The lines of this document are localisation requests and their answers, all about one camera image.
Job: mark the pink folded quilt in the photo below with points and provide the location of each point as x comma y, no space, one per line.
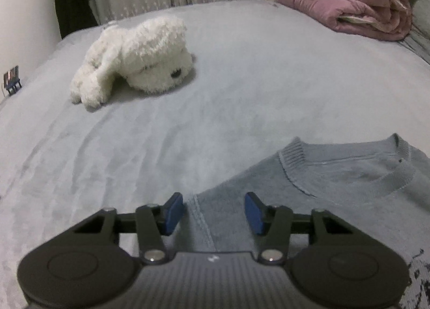
336,3

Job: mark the grey patterned knit sweater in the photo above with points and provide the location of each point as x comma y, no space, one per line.
336,178

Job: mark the grey padded headboard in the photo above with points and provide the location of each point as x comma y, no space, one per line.
421,27

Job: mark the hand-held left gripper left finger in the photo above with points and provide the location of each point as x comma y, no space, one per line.
173,213

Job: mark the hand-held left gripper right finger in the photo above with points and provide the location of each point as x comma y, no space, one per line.
255,213

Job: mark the white plush dog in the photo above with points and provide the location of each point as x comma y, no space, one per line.
141,57

